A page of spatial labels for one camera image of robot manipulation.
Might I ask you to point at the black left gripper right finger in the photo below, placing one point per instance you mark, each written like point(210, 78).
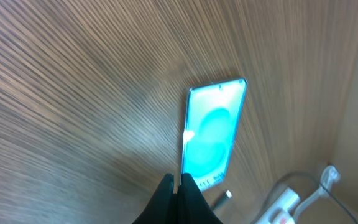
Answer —
point(192, 208)

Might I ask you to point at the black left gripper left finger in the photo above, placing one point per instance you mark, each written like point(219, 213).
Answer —
point(161, 208)

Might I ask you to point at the blue screen Galaxy smartphone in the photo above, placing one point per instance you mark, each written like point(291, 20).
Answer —
point(212, 115)

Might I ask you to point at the white power strip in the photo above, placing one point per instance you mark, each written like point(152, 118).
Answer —
point(279, 211)

